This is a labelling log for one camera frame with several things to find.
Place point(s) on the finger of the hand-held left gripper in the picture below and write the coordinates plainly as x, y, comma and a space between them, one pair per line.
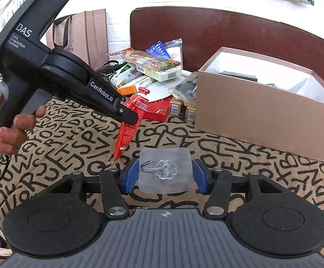
127, 115

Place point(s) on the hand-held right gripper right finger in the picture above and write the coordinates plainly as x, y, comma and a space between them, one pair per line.
203, 177

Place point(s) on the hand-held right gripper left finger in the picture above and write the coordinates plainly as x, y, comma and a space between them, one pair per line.
129, 177

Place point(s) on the red squeeze tube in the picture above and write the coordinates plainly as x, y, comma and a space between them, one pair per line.
127, 138

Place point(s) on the red box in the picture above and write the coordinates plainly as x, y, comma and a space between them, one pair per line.
157, 111

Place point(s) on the clear adhesive wall hook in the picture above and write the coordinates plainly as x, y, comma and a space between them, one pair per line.
175, 159

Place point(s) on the pink cardboard box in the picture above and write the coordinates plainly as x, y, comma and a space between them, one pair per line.
248, 111

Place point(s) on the person's left hand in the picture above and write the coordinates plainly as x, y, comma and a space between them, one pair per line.
13, 134

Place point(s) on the orange box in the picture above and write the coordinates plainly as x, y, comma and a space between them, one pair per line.
127, 90

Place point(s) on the green white packet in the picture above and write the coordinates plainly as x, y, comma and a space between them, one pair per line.
125, 75

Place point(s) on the white paper packet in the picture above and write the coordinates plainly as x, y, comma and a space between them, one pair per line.
160, 90

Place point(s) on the small brown box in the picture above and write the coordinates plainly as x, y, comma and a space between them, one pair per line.
191, 113
176, 107

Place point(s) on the white green medicine box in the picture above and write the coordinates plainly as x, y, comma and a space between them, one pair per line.
164, 75

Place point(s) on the long printed snack packet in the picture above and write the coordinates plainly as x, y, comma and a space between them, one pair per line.
150, 59

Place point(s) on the bagged clear hook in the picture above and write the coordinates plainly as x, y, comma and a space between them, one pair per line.
188, 90

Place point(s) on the letter-print blanket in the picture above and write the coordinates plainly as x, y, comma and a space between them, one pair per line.
66, 150

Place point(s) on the blue packet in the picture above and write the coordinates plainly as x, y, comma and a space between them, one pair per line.
157, 50

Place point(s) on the black flat case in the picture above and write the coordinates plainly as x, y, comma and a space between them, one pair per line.
238, 76

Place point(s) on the dark red wooden headboard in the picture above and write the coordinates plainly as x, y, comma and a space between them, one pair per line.
220, 30

